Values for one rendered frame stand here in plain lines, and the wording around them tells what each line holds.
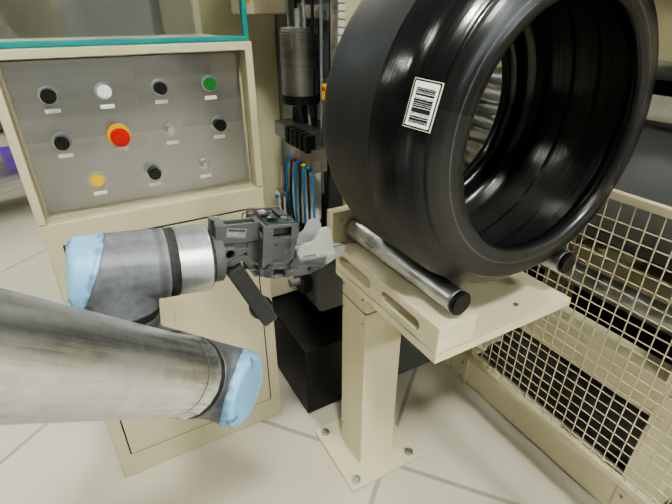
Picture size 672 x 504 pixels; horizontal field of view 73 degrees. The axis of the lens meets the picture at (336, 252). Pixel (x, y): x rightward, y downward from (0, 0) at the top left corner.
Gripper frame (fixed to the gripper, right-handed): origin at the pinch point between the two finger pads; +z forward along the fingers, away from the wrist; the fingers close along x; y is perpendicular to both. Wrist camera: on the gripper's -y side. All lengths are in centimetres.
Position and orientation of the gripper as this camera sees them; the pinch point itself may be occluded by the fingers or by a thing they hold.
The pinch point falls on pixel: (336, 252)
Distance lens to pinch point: 71.5
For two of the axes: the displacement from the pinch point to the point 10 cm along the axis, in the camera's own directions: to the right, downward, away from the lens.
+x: -4.9, -4.1, 7.7
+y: 1.1, -9.0, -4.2
